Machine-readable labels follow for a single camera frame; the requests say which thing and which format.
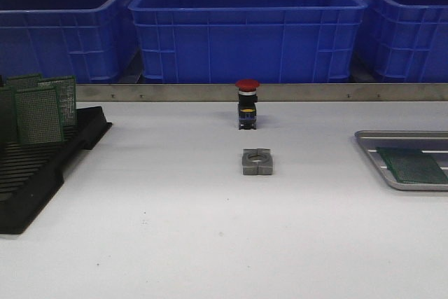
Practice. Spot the green circuit board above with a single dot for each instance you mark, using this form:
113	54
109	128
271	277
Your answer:
66	90
38	115
23	81
411	165

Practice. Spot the black slotted board rack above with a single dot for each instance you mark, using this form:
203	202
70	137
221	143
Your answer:
32	174

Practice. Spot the silver metal tray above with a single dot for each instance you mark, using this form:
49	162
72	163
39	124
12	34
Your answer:
430	142

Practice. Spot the gray square mounting block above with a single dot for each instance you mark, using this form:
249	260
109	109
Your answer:
257	161

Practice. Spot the red emergency stop button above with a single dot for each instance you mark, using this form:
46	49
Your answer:
247	92

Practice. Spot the center blue plastic bin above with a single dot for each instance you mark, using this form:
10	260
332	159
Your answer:
223	41

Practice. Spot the blue plastic bin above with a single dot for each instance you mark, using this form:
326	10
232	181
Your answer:
93	40
404	41
223	41

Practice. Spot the left blue plastic bin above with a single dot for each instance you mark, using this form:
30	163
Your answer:
93	40

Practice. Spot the right blue plastic bin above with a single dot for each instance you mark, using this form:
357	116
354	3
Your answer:
404	41

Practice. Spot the metal table edge rail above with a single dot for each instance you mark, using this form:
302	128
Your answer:
332	92

